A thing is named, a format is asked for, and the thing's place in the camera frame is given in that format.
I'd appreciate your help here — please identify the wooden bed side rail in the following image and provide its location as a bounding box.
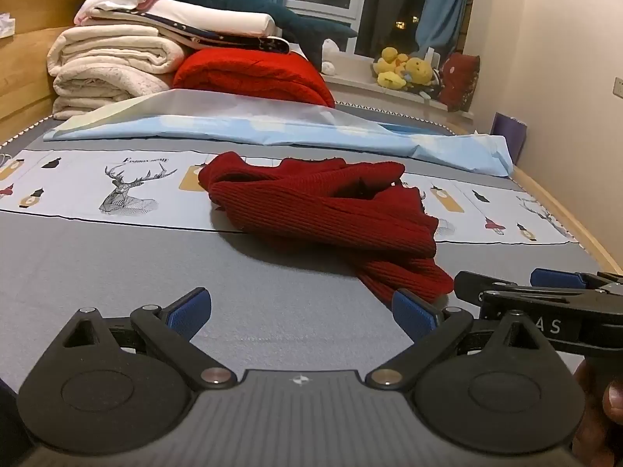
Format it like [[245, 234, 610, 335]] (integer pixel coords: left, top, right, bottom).
[[511, 165, 623, 278]]

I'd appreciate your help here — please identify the yellow plush toy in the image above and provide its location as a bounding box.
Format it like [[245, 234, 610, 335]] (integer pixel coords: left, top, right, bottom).
[[381, 47, 408, 75], [405, 57, 435, 87], [376, 71, 408, 91]]

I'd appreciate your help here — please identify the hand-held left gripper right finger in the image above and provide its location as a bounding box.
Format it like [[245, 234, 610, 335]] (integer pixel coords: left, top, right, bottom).
[[365, 288, 552, 391]]

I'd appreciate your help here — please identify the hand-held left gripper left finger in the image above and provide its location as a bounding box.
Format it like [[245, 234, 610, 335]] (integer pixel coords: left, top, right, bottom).
[[62, 288, 234, 390]]

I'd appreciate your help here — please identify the purple box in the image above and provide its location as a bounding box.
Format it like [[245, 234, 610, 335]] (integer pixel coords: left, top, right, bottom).
[[491, 112, 528, 166]]

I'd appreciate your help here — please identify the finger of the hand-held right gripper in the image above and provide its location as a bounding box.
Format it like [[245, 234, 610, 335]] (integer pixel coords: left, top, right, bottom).
[[454, 271, 533, 305], [530, 267, 623, 297]]

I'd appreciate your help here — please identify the folded cream blanket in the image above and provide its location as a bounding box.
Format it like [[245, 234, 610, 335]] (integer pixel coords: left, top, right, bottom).
[[46, 26, 188, 121]]

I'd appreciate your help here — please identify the dark red knit sweater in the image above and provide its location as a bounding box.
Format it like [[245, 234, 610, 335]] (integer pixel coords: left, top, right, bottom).
[[197, 152, 456, 308]]

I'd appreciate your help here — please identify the teal shark plush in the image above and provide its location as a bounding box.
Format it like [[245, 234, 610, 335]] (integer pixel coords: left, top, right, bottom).
[[163, 0, 361, 71]]

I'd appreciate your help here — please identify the light blue cloth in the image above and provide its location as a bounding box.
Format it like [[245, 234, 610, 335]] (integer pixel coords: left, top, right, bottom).
[[43, 88, 514, 178]]

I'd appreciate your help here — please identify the white quilt with navy edging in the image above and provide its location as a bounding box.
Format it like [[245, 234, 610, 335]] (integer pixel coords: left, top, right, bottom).
[[78, 0, 293, 55]]

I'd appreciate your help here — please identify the red cushion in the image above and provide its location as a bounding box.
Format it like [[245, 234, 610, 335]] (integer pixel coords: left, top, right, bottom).
[[438, 53, 482, 112]]

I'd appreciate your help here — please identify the window sill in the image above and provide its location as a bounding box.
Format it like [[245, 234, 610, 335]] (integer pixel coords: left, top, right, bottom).
[[321, 53, 475, 118]]

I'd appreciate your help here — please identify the folded red blanket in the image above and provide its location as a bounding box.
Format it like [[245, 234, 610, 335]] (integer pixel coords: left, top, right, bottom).
[[172, 49, 336, 109]]

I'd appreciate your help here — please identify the person's right hand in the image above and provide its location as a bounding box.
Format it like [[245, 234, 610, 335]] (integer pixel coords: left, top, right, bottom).
[[572, 360, 623, 467]]

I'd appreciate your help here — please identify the small white plush toy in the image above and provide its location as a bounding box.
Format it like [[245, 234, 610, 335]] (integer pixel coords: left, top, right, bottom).
[[321, 39, 340, 75]]

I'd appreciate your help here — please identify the wooden headboard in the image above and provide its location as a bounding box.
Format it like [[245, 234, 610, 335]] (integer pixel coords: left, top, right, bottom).
[[0, 0, 103, 143]]

